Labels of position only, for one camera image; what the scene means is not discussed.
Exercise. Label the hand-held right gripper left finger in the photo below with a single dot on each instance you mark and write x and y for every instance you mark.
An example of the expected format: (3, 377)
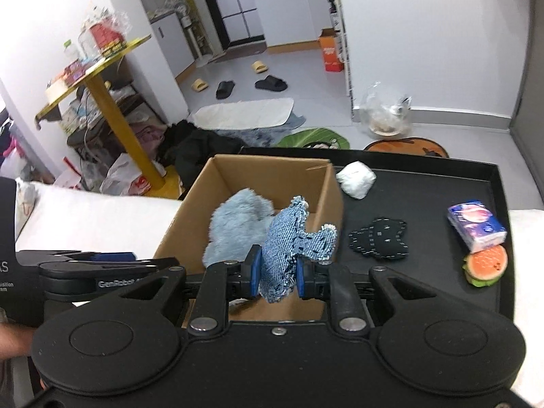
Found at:
(253, 272)

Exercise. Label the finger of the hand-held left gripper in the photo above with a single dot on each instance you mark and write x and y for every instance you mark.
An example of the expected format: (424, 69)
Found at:
(106, 282)
(112, 256)

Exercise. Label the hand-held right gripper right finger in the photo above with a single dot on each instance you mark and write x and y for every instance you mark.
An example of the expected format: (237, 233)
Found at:
(302, 278)

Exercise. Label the frayed denim cloth piece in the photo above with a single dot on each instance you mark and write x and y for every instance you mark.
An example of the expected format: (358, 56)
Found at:
(280, 242)

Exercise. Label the light blue plush toy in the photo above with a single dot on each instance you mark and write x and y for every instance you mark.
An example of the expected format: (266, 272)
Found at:
(233, 229)

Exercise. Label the black stitched fabric patch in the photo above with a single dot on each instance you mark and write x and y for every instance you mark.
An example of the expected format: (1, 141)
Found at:
(378, 238)

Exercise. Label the brown cardboard box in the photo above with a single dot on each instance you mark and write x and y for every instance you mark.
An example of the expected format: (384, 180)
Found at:
(199, 204)

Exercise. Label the white cloth ball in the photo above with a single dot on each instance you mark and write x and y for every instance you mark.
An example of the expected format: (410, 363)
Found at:
(356, 179)

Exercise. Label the black tray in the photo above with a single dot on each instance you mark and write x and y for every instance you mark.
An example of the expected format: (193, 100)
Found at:
(425, 204)

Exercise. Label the purple printed tissue pack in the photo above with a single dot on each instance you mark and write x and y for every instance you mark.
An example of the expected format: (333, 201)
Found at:
(476, 223)

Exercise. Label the person's left hand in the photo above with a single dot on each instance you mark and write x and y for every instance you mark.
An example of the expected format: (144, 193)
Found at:
(15, 340)

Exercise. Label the white plastic bag red print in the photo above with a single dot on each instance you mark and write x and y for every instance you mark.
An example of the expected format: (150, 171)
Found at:
(127, 178)

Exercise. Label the black clothing pile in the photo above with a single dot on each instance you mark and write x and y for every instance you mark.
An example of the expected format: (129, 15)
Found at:
(191, 148)

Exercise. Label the cluttered low rack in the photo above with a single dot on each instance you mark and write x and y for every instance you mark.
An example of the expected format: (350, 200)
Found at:
(136, 119)

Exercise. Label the green round rug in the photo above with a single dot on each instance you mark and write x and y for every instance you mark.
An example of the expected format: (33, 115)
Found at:
(314, 138)

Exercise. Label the yellow round table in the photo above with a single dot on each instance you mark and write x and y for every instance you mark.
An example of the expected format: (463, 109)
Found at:
(114, 114)

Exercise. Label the white small box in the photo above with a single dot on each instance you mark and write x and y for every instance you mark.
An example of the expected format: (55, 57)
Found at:
(57, 90)

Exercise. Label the blue grey fluffy rug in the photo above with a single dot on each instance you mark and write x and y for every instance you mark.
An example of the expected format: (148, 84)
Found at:
(293, 121)

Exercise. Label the white floor mat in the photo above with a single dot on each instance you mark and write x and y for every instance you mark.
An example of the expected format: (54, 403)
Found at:
(242, 112)

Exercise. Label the orange round rug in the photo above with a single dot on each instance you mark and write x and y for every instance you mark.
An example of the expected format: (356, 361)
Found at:
(403, 146)

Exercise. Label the purple snack box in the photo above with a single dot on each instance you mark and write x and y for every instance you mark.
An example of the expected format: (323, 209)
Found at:
(75, 70)

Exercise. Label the clear plastic bag with bowl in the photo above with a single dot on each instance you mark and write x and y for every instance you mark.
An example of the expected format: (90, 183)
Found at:
(384, 112)

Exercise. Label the black slipper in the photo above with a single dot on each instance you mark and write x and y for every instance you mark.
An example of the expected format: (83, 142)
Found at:
(225, 89)
(272, 83)

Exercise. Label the green capped clear bottle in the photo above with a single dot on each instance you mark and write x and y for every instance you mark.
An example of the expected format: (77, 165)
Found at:
(70, 51)

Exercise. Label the beige slipper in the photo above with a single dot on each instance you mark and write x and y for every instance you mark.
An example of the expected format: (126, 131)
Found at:
(199, 84)
(259, 66)

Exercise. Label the red box in clear bag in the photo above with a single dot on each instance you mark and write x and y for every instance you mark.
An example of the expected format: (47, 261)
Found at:
(106, 32)

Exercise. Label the small white cabinet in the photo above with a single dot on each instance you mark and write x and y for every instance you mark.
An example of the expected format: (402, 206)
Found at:
(170, 42)

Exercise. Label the orange carton box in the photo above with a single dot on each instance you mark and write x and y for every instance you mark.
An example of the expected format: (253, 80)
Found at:
(331, 53)

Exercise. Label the white kitchen cabinet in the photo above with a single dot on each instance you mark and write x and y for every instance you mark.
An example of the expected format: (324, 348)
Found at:
(289, 8)

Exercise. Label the black spray bottle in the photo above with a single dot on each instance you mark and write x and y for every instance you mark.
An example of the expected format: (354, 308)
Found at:
(332, 12)

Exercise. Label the dark framed glass door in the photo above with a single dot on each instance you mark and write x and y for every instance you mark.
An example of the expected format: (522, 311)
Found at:
(238, 4)

